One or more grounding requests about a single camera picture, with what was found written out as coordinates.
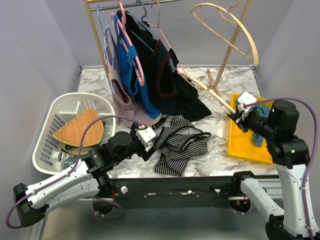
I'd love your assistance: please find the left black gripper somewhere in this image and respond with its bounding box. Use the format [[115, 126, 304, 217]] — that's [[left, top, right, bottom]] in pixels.
[[114, 122, 158, 165]]

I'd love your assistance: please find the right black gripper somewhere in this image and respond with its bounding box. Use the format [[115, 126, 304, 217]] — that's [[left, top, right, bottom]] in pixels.
[[228, 105, 278, 139]]

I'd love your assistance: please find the cream wooden hanger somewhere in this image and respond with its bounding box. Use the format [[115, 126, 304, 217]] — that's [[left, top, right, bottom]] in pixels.
[[185, 75, 236, 114]]

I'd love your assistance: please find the striped black purple tank top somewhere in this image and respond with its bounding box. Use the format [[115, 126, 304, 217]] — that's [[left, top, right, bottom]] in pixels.
[[154, 117, 211, 177]]

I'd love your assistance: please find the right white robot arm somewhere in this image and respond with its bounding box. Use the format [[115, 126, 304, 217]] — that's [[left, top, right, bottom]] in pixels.
[[229, 92, 320, 240]]

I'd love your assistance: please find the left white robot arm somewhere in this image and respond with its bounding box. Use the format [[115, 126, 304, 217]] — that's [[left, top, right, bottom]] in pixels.
[[13, 127, 157, 228]]

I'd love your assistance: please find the pink tank top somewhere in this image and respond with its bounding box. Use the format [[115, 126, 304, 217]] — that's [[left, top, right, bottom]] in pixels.
[[103, 26, 156, 128]]

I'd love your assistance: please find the navy tank top red trim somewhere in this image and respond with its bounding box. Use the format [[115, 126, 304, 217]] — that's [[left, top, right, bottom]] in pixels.
[[125, 11, 169, 115]]

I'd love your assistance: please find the pink plastic hanger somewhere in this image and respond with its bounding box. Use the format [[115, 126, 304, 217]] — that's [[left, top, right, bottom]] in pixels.
[[113, 0, 145, 86]]

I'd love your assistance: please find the blue tank top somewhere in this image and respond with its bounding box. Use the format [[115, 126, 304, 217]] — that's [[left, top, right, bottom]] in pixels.
[[112, 14, 161, 119]]

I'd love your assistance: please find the light wooden hanger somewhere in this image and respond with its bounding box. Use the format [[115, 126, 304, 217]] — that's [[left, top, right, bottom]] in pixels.
[[188, 2, 260, 67]]

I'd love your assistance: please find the grey blue hanger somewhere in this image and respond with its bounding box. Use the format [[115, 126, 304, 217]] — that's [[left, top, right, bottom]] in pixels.
[[124, 0, 177, 73]]

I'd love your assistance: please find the teal cloth in tray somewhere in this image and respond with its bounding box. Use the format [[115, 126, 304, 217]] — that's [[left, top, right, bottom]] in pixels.
[[252, 104, 271, 147]]

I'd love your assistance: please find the yellow plastic tray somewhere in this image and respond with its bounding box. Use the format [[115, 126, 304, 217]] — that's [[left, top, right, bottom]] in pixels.
[[227, 93, 276, 165]]

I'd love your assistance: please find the black garment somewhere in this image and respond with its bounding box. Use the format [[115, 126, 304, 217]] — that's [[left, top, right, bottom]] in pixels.
[[159, 49, 211, 122]]

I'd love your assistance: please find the white plastic dish rack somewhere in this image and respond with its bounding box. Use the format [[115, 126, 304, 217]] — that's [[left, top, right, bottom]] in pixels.
[[32, 92, 115, 175]]

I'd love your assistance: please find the wooden clothes rack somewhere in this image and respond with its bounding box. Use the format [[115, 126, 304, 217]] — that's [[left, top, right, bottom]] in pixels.
[[83, 0, 255, 123]]

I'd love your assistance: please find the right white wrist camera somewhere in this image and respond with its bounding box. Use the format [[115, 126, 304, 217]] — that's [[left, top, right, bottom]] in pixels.
[[235, 91, 258, 113]]

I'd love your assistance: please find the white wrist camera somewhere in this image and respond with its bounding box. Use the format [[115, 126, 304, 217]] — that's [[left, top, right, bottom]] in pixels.
[[235, 91, 258, 113], [136, 125, 157, 146]]

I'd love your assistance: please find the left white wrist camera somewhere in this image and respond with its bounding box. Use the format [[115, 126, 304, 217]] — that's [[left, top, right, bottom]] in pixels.
[[136, 125, 157, 146]]

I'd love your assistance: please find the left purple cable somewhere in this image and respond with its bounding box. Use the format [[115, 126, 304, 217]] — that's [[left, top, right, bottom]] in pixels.
[[5, 115, 146, 230]]

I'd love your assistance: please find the pink wire hanger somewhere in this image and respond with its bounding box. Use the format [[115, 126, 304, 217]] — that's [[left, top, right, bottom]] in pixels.
[[147, 0, 192, 85]]

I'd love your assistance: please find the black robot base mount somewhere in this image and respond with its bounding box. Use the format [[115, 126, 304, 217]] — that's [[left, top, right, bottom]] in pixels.
[[96, 176, 247, 209]]

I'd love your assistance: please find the light blue wire hanger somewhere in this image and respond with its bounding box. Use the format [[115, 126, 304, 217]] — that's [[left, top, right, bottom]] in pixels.
[[96, 6, 118, 93]]

